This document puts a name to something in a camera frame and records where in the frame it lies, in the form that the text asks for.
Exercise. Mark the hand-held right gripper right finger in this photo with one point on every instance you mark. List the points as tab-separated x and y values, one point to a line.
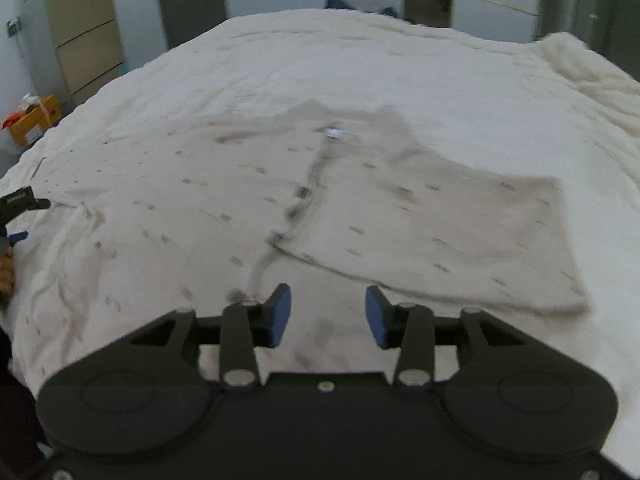
375	322

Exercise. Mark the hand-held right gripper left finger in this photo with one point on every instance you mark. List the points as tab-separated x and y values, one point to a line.
280	316

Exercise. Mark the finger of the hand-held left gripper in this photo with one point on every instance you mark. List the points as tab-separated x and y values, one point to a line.
24	200
14	238

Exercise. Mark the beige patterned shirt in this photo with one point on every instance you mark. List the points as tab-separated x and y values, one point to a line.
425	220

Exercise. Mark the person's left hand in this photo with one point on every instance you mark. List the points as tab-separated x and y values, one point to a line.
5	277

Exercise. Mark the orange cardboard box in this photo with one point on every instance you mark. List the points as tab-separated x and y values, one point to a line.
36	122

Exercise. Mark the red snack packet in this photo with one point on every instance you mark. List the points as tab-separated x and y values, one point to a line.
12	121

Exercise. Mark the person's dark clothing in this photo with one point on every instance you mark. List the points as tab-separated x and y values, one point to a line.
15	410

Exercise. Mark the beige tall cabinet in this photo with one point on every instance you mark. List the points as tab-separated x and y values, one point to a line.
82	35

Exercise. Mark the grey room door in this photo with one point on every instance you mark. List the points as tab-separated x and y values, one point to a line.
192	0

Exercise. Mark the white fluffy blanket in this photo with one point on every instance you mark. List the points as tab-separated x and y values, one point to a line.
350	60

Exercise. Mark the blue cloth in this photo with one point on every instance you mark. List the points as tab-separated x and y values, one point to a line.
345	2

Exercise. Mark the grey wall switch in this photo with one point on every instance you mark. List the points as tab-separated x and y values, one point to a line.
13	27

